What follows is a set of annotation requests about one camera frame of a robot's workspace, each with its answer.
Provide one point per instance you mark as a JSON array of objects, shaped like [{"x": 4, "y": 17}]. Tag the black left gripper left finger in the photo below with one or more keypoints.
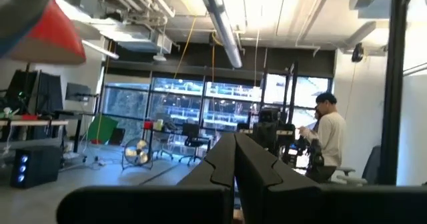
[{"x": 221, "y": 170}]

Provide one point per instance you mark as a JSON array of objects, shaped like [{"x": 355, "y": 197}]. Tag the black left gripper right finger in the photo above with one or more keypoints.
[{"x": 253, "y": 170}]

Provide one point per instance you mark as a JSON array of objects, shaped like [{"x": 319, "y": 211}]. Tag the black background robot station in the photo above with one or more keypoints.
[{"x": 270, "y": 130}]

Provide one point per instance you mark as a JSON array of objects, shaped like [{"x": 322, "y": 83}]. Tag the black office chair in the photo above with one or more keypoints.
[{"x": 191, "y": 135}]

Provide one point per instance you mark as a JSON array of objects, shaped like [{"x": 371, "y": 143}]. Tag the person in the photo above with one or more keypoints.
[{"x": 330, "y": 137}]

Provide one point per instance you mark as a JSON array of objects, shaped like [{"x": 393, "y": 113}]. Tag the round floor fan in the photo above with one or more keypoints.
[{"x": 136, "y": 152}]

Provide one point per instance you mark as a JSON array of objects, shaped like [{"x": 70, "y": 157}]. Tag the grey office chair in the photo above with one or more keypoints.
[{"x": 370, "y": 167}]

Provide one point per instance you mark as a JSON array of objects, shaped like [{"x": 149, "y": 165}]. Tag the grey ceiling pipe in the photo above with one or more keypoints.
[{"x": 223, "y": 24}]

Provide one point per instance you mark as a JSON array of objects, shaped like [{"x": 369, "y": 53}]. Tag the black computer tower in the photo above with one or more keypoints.
[{"x": 36, "y": 165}]

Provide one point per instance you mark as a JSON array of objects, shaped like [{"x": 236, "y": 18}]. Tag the red desk lamp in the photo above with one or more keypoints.
[{"x": 53, "y": 40}]

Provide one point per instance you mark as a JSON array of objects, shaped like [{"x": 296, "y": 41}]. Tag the wall mounted black monitor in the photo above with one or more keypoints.
[{"x": 77, "y": 92}]

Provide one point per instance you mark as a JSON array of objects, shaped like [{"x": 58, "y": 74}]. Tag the black vertical frame post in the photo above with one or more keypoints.
[{"x": 393, "y": 84}]

